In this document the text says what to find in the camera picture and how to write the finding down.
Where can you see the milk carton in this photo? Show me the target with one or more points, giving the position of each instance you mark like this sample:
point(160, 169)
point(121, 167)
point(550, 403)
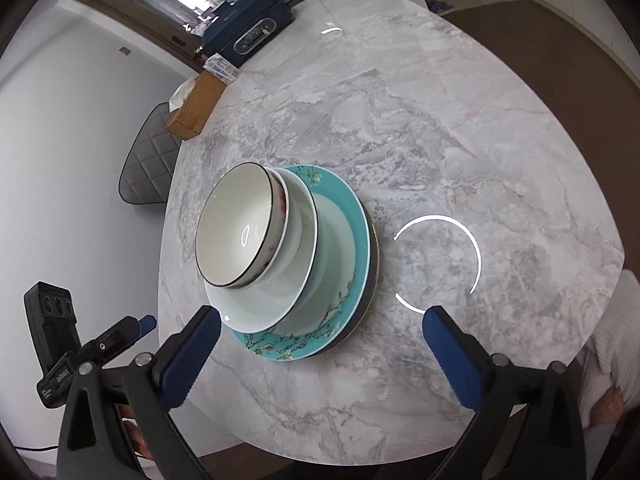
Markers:
point(222, 67)

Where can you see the beige storage cabinet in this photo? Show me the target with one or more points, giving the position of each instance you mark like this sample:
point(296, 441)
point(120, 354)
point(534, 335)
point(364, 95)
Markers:
point(590, 5)

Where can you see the pink floral bowl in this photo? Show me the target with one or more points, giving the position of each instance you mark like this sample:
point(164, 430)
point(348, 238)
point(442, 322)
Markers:
point(235, 230)

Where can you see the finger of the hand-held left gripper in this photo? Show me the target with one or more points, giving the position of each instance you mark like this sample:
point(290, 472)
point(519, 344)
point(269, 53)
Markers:
point(120, 332)

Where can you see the grey quilted chair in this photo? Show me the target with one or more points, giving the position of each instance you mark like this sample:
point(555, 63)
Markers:
point(147, 160)

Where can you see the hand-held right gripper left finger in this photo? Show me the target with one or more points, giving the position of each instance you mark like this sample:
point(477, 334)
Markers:
point(192, 355)

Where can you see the person's left hand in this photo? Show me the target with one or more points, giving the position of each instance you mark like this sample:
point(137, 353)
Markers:
point(139, 441)

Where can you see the large white bowl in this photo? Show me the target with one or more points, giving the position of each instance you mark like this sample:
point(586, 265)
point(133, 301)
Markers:
point(260, 310)

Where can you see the teal floral plate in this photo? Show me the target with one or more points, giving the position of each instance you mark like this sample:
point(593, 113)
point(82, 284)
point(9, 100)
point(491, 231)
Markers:
point(350, 220)

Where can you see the wooden tissue box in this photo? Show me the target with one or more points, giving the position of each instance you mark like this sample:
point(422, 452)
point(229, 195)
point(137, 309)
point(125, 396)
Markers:
point(197, 105)

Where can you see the dark blue kitchen appliance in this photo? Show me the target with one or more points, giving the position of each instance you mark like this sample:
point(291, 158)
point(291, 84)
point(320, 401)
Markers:
point(250, 25)

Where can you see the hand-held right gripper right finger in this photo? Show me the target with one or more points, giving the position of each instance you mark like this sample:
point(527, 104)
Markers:
point(450, 355)

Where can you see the small white bowl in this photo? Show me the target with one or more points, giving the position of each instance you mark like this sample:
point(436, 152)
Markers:
point(296, 225)

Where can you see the dark plate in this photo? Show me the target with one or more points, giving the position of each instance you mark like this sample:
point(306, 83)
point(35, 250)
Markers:
point(374, 260)

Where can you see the white tissue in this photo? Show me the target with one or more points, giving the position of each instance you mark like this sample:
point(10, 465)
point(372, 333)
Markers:
point(181, 92)

